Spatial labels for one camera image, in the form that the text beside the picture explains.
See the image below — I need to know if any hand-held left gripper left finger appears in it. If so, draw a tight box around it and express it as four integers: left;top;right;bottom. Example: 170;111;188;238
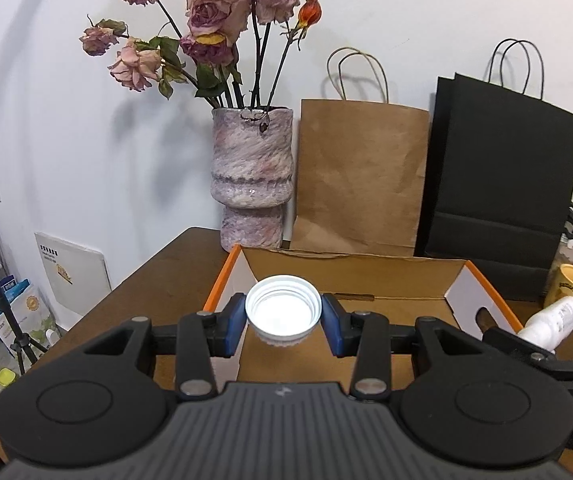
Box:
84;292;247;402

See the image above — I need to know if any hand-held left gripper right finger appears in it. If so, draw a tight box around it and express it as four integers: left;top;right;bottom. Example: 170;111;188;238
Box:
321;292;488;404

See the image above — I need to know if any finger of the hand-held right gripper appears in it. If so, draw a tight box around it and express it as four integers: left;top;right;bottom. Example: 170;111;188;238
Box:
481;327;573;386

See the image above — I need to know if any white plastic bottle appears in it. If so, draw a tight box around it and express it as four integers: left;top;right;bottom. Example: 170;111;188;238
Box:
516;295;573;351

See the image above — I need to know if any white ribbed jar cap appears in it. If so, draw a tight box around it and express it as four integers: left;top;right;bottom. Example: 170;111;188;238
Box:
245;274;323;347

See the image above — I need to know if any cardboard box with orange rim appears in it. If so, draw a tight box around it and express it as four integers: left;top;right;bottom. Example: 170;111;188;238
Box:
202;243;537;394

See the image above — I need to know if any brown paper bag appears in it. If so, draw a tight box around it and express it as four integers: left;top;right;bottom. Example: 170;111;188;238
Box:
291;47;432;259

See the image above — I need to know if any mottled pink ceramic vase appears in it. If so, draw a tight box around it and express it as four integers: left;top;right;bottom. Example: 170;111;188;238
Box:
210;105;295;254

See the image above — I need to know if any white flat carton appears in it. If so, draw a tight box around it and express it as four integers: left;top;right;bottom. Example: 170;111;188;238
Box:
34;231;112;331

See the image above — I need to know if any black paper bag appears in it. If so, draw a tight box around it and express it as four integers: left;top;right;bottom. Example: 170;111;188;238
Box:
413;38;573;304

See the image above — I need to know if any white packet with gold emblem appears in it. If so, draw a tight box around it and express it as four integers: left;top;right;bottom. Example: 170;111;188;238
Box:
0;282;60;361

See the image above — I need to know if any dried rose bouquet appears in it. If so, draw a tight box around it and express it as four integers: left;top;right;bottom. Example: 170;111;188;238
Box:
79;0;323;111

